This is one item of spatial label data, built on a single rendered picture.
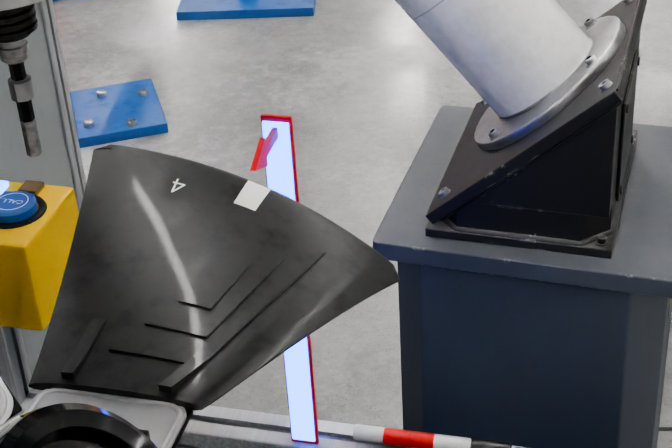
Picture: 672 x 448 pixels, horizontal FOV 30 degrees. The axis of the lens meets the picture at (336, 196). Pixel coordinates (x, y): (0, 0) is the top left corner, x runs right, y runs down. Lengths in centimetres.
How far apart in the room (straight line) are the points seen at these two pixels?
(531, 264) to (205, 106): 244
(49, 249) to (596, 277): 51
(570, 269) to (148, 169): 51
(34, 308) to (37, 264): 4
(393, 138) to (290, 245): 254
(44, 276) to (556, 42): 54
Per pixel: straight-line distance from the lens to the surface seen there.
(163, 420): 70
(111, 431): 61
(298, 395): 111
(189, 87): 372
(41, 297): 110
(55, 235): 111
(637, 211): 133
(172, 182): 86
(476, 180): 123
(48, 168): 218
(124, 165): 87
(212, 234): 82
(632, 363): 132
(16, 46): 57
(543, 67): 124
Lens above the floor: 164
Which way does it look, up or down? 32 degrees down
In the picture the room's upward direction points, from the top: 4 degrees counter-clockwise
